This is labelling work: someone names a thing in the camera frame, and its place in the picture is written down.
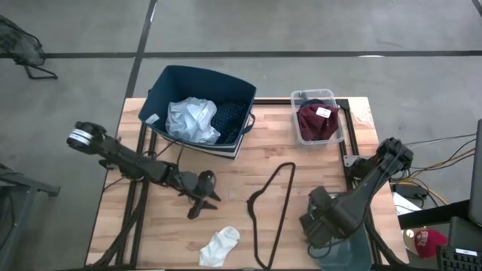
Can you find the grey metal stand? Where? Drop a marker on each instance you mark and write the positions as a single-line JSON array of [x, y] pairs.
[[22, 186]]

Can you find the dark navy cloth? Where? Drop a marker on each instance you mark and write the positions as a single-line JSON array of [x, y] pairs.
[[310, 102]]

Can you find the navy dotted cloth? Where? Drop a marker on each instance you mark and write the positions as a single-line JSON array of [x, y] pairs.
[[231, 120]]

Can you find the navy white striped fabric bin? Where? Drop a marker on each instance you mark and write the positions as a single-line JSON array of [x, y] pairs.
[[188, 83]]

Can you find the maroon cloth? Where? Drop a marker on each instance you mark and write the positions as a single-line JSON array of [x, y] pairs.
[[316, 126]]

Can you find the clear plastic container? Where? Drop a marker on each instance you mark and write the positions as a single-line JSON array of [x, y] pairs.
[[333, 97]]

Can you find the grey monitor edge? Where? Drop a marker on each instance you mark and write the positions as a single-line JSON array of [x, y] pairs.
[[477, 169]]

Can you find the black aluminium table frame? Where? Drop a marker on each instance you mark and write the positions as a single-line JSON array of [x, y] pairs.
[[271, 101]]

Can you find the black clothes hanger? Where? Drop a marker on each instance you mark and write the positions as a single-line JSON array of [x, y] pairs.
[[282, 211]]

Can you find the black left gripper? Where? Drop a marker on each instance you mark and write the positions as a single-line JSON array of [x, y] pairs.
[[192, 182]]

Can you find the pale grey patterned cloth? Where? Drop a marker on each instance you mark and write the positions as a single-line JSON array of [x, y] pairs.
[[192, 120]]

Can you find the dark teal towel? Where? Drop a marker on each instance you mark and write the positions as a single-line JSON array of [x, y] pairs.
[[350, 252]]

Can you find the black power adapter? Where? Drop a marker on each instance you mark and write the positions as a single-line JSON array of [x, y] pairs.
[[410, 191]]

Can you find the black keyboard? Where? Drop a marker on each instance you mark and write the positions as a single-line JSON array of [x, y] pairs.
[[459, 261]]

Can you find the black side desk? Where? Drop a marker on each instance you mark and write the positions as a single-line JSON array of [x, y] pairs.
[[433, 214]]

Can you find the red cap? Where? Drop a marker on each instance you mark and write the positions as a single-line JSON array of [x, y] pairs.
[[431, 244]]

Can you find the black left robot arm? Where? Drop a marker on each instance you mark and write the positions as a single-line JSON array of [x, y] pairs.
[[124, 158]]

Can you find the grey metal bracket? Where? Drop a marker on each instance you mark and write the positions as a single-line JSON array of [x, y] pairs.
[[350, 161]]

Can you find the white paper sheet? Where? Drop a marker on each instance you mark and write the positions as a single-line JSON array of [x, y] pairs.
[[404, 207]]

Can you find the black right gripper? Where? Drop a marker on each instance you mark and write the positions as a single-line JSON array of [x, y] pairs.
[[327, 218]]

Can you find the silver disc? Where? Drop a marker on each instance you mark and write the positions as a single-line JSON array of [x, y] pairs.
[[408, 237]]

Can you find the white sock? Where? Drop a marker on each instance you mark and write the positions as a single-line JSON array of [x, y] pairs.
[[220, 244]]

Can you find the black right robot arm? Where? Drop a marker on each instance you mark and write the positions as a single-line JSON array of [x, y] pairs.
[[376, 180]]

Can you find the black mesh chair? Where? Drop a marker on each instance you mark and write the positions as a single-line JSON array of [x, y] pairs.
[[19, 41]]

